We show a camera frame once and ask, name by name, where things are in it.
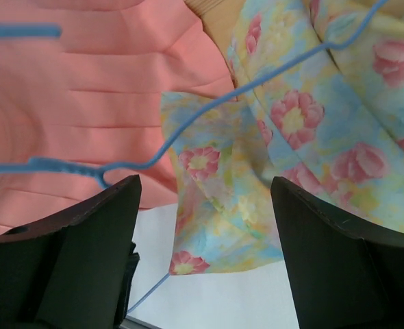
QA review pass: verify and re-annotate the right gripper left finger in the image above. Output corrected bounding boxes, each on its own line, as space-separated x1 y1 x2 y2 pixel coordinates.
0 175 142 328

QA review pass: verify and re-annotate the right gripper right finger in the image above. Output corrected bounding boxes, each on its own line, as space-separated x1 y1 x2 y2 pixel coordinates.
270 177 404 328

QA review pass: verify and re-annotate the blue wire hanger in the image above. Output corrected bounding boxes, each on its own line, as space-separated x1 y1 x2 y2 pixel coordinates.
0 0 388 315

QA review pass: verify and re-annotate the floral pastel skirt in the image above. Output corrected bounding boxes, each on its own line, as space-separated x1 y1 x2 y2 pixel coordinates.
169 1 404 276

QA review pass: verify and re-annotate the pink skirt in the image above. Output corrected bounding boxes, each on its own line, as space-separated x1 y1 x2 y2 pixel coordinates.
0 0 239 236

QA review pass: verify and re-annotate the wooden clothes rack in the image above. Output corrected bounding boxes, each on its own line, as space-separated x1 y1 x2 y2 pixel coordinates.
180 0 244 80

